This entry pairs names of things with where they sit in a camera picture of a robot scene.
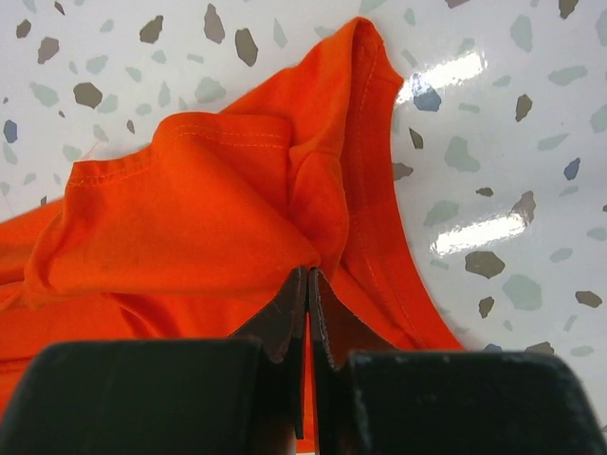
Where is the orange t-shirt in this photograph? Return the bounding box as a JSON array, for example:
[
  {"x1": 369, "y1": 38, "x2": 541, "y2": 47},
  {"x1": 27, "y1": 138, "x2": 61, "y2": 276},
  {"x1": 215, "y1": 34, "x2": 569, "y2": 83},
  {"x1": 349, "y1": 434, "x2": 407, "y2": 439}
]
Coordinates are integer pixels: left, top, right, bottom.
[{"x1": 1, "y1": 17, "x2": 459, "y2": 422}]

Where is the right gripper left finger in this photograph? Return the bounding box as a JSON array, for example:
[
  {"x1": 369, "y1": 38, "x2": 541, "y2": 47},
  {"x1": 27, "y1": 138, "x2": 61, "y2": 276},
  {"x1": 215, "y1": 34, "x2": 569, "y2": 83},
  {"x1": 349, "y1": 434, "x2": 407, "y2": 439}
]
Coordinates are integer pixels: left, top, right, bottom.
[{"x1": 1, "y1": 267, "x2": 307, "y2": 454}]

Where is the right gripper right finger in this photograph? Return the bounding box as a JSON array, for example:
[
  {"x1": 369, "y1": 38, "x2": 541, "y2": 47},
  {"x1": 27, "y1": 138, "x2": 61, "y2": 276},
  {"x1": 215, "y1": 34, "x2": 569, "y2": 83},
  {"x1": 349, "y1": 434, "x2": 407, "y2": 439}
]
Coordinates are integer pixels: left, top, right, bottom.
[{"x1": 307, "y1": 270, "x2": 606, "y2": 454}]

